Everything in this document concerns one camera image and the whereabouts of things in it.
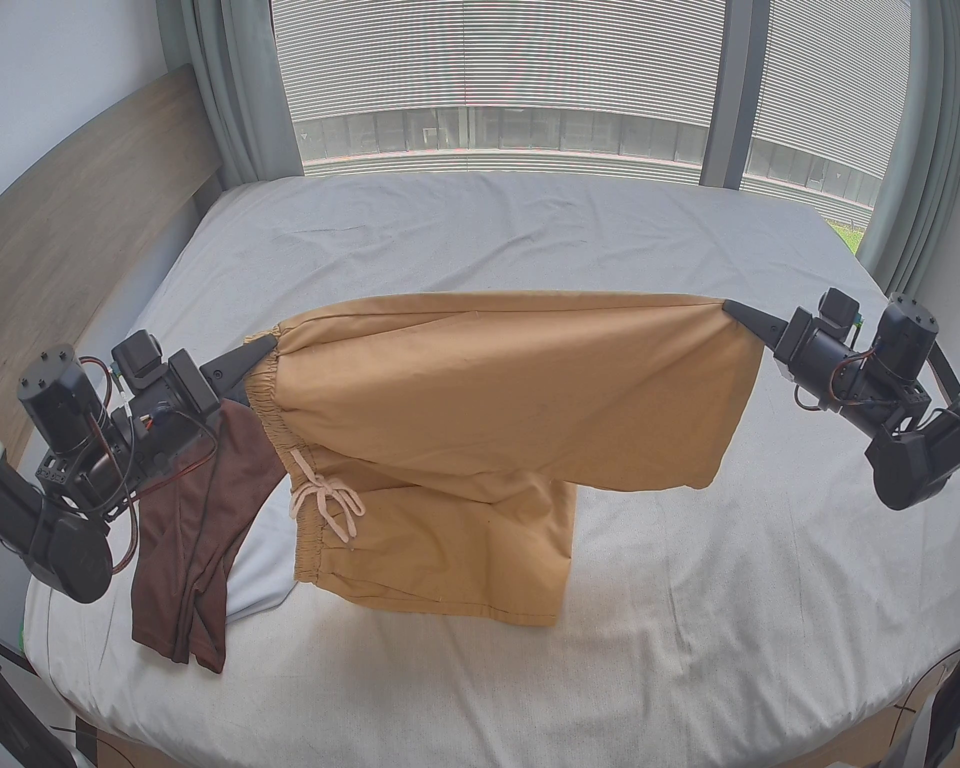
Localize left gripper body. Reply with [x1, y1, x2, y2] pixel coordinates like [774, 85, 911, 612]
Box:
[105, 348, 220, 483]

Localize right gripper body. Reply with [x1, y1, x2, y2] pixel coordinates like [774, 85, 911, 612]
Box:
[774, 309, 882, 417]

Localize tan shorts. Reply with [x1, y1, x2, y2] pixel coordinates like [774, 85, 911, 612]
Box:
[247, 288, 755, 630]

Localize bed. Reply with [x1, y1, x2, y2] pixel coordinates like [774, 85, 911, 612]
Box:
[0, 63, 960, 768]

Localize brown garment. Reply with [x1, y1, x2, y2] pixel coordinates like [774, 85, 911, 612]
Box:
[129, 397, 290, 674]

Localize white garment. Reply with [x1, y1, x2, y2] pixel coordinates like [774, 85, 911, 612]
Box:
[225, 480, 301, 624]

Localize grey-green curtain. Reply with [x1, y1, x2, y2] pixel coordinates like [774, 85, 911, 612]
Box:
[855, 0, 960, 324]
[156, 0, 305, 189]

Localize window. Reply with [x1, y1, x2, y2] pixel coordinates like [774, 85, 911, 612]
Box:
[270, 0, 912, 234]

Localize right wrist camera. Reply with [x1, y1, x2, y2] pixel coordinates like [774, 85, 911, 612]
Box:
[817, 288, 862, 335]

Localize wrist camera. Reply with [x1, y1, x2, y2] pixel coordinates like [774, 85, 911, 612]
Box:
[817, 288, 862, 335]
[111, 332, 165, 387]

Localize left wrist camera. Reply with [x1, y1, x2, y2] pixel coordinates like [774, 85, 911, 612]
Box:
[111, 332, 165, 387]

